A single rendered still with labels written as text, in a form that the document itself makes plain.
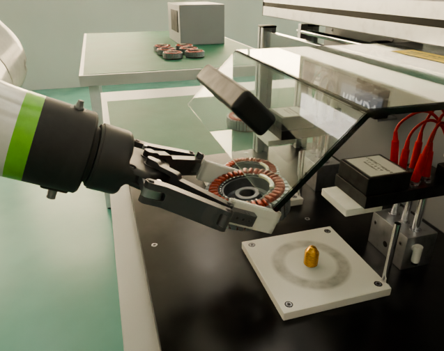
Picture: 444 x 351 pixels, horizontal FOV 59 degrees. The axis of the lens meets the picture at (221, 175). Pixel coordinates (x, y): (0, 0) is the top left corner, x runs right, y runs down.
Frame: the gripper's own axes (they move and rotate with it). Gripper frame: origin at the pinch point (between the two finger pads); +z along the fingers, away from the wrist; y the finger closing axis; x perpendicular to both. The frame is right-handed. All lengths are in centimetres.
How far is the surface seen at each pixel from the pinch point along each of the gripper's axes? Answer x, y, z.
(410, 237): 3.7, 8.2, 21.0
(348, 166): 9.1, 3.5, 9.9
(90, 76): -19, -153, -13
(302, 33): 25.5, -35.9, 16.7
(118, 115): -16, -85, -6
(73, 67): -72, -469, -14
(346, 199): 5.2, 5.3, 10.7
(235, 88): 13.7, 16.0, -14.2
